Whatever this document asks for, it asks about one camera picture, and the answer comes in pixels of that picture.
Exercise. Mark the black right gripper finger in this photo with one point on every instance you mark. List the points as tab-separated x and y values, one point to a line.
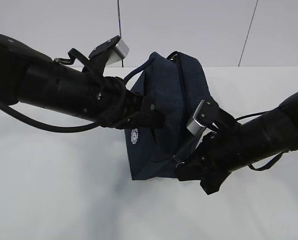
190	171

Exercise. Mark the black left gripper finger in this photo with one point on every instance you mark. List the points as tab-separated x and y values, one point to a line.
154	120

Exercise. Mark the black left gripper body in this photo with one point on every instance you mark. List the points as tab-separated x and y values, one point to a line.
116	103

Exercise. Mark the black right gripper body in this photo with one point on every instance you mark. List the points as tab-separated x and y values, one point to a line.
209	161

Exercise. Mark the dark navy lunch bag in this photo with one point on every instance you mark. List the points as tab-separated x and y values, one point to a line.
177	84

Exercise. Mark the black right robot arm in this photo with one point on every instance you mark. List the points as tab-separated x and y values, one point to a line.
264	139

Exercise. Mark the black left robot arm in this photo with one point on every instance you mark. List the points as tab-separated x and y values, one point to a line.
74	86

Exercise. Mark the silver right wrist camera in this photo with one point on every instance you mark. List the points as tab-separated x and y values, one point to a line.
209	115

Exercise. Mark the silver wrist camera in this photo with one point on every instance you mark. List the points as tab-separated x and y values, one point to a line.
209	115
109	52

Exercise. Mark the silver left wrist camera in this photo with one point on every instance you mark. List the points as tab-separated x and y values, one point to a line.
109	52

